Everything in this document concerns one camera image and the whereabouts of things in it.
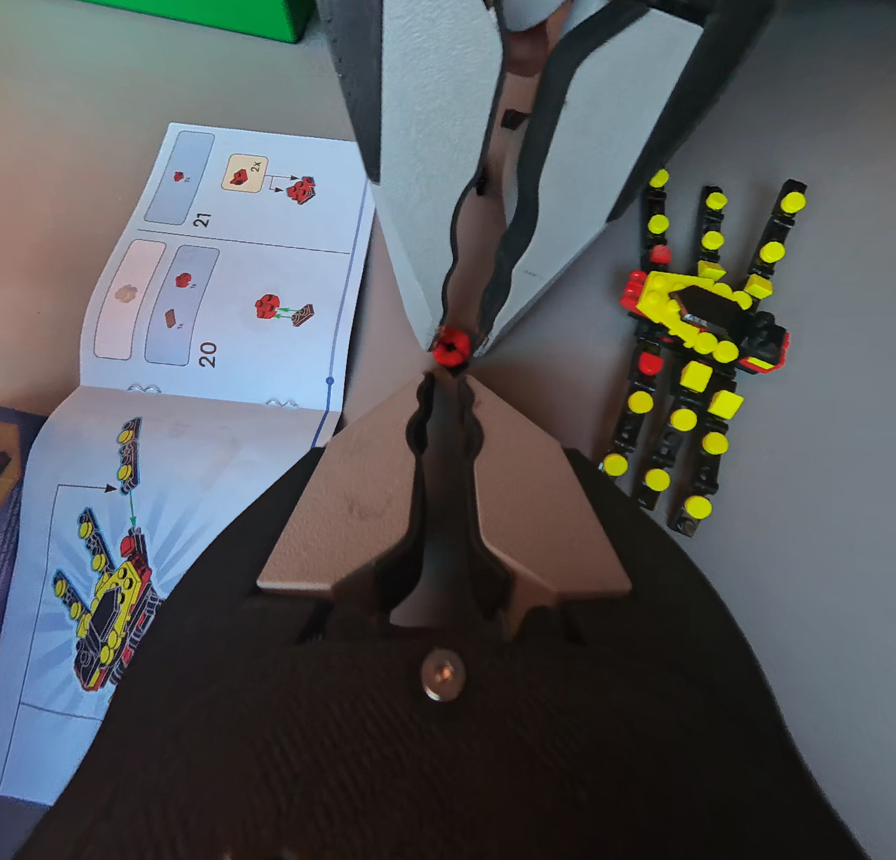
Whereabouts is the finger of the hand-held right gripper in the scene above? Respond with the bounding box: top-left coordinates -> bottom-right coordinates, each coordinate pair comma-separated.
311,0 -> 508,358
479,0 -> 800,357

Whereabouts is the small red lego piece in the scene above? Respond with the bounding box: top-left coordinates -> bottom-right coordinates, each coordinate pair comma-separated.
431,325 -> 470,365

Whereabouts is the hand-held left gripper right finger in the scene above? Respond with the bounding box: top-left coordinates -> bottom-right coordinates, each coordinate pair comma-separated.
456,373 -> 632,643

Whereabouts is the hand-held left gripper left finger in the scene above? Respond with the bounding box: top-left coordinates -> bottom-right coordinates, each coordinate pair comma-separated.
256,369 -> 438,629

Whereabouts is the black yellow lego spider model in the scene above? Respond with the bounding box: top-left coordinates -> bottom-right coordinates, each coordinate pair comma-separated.
599,168 -> 809,540

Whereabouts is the dark purple printed packet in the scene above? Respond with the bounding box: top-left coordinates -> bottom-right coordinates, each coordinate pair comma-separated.
0,404 -> 51,623

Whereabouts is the lego instruction booklet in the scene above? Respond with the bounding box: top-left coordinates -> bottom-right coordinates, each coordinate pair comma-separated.
0,122 -> 376,804

